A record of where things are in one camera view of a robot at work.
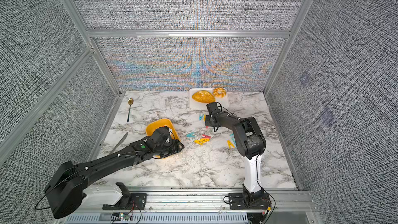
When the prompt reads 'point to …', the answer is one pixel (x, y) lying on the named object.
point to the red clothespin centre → (205, 136)
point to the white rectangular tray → (195, 104)
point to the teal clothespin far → (200, 116)
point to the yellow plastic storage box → (153, 125)
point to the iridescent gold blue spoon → (130, 101)
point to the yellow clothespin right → (229, 143)
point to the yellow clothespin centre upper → (204, 140)
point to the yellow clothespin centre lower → (199, 142)
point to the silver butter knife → (119, 142)
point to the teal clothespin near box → (191, 135)
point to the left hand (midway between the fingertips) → (184, 147)
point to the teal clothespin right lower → (232, 136)
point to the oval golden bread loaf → (202, 96)
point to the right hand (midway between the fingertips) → (210, 117)
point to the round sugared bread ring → (219, 92)
